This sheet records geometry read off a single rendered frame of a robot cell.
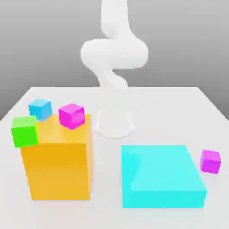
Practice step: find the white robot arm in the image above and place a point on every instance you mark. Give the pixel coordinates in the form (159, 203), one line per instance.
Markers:
(114, 53)

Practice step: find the small magenta cube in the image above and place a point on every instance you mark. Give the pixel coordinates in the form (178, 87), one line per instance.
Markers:
(71, 116)

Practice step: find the small blue cube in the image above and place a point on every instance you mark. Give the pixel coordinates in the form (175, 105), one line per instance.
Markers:
(40, 109)

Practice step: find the small green cube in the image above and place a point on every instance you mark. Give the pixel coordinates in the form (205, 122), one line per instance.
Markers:
(24, 132)

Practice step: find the small purple cube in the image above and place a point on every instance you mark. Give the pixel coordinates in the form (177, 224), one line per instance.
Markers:
(210, 161)

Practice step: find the large cyan box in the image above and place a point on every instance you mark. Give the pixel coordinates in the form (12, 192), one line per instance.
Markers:
(161, 175)

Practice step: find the large orange box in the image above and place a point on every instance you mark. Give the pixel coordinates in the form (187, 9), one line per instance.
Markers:
(57, 168)

